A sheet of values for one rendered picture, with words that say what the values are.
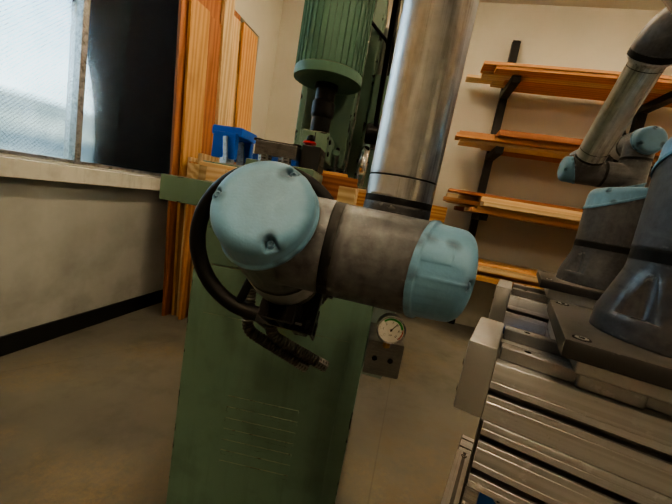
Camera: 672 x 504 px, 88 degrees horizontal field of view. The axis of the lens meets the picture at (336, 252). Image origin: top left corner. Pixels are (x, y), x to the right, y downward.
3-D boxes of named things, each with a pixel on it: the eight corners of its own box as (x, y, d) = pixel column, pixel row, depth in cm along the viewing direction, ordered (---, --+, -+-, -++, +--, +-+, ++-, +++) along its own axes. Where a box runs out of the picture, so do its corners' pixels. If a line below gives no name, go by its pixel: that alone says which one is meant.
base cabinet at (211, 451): (160, 518, 93) (189, 260, 82) (240, 399, 150) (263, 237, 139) (325, 560, 90) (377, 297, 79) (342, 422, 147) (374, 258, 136)
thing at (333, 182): (255, 189, 86) (259, 162, 85) (257, 189, 87) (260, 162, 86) (353, 206, 84) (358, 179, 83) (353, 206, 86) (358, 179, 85)
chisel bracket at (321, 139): (297, 162, 89) (302, 128, 87) (306, 168, 102) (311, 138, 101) (325, 167, 88) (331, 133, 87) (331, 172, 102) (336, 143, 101)
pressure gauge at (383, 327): (372, 349, 75) (379, 313, 73) (371, 342, 78) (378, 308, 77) (401, 355, 74) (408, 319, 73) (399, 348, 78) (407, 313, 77)
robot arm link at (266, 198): (310, 270, 21) (179, 239, 22) (318, 308, 31) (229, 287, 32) (340, 164, 24) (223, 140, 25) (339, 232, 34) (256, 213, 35)
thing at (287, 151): (251, 159, 70) (255, 130, 69) (267, 165, 80) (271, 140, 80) (315, 170, 69) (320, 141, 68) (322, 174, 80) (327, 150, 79)
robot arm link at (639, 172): (590, 194, 106) (600, 157, 105) (632, 200, 104) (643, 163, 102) (603, 192, 99) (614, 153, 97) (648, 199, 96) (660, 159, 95)
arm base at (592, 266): (624, 289, 85) (636, 249, 84) (643, 299, 72) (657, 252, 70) (553, 273, 92) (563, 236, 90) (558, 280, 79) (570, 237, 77)
